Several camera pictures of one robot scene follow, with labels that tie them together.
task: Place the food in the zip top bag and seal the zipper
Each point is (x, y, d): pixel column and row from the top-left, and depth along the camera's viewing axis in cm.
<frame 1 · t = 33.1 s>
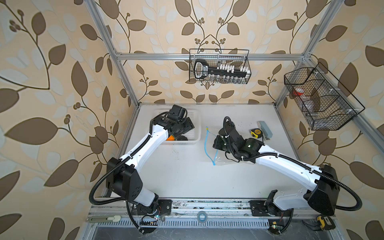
left hand: (191, 126, 81), fingers open
right hand: (213, 142, 77), fingers closed
clear zip top bag: (217, 157, 77), point 17 cm above the table
white plastic basket: (148, 112, 121), on the table
yellow black tape measure: (256, 133, 102), point 4 cm above the table
grey blue box: (266, 130, 100), point 6 cm above the table

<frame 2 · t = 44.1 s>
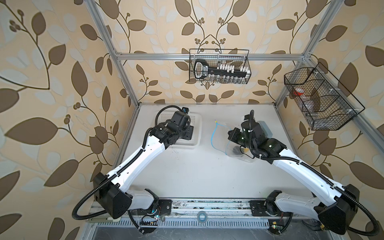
left hand: (188, 128, 76), fingers open
right hand: (228, 133, 75), fingers closed
clear zip top bag: (218, 143, 79), point 20 cm above the table
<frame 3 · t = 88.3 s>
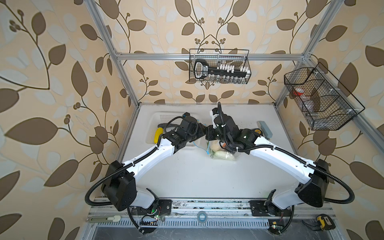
left hand: (208, 128, 79), fingers open
right hand: (205, 130, 74), fingers closed
clear zip top bag: (237, 155, 90), point 5 cm above the table
white radish toy: (223, 155, 89), point 6 cm above the table
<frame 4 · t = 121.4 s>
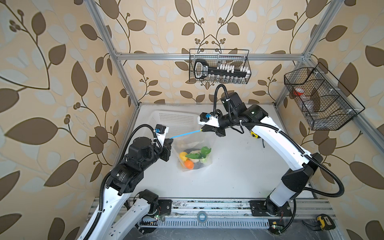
left hand: (172, 139, 65), fingers closed
right hand: (205, 127, 69), fingers closed
clear zip top bag: (194, 151, 86), point 10 cm above the table
white radish toy: (204, 160, 81), point 12 cm above the table
orange toy fruit: (189, 164, 82), point 9 cm above the table
yellow lemon toy: (182, 155, 82), point 13 cm above the table
